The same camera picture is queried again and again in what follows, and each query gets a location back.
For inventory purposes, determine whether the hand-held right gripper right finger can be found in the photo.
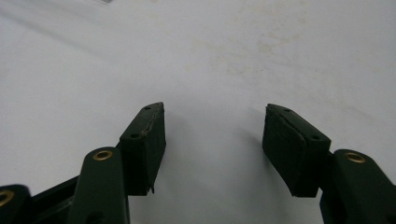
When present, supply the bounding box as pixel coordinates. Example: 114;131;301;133
262;103;332;198

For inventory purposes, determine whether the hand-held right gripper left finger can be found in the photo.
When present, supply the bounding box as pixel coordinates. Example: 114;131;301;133
116;102;167;197

